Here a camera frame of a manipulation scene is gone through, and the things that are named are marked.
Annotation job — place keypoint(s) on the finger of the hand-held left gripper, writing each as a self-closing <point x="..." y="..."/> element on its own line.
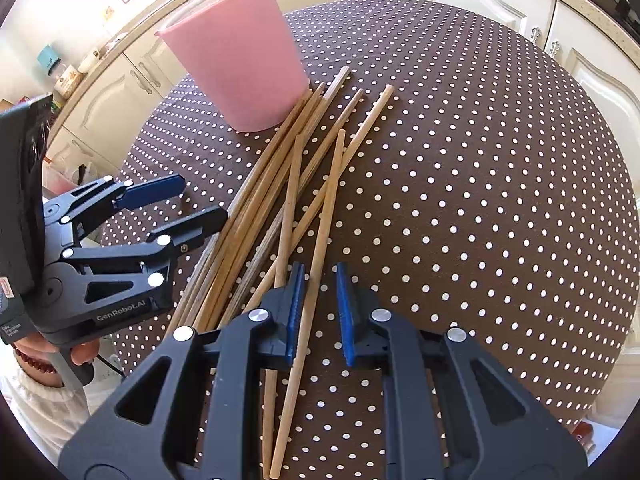
<point x="155" y="191"/>
<point x="200" y="225"/>

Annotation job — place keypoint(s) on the person's left forearm white sleeve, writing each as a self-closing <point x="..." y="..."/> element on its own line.
<point x="45" y="410"/>

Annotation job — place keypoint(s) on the person's left hand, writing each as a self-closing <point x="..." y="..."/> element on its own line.
<point x="85" y="353"/>

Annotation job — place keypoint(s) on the brown polka dot tablecloth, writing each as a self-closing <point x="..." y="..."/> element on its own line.
<point x="450" y="160"/>

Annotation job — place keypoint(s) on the pink cup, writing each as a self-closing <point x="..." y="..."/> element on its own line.
<point x="235" y="60"/>

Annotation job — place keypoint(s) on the pile of wooden chopsticks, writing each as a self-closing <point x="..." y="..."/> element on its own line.
<point x="262" y="180"/>

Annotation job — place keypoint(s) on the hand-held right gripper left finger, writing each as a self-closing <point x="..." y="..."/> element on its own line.
<point x="296" y="310"/>

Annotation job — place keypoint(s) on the small food jar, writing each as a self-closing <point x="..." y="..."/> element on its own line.
<point x="67" y="81"/>

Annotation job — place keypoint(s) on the small white cup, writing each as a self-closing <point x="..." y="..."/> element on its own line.
<point x="89" y="60"/>

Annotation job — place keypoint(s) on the teal box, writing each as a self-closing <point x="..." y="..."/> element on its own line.
<point x="47" y="57"/>

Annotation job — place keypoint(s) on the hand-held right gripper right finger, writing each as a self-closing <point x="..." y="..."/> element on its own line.
<point x="345" y="310"/>

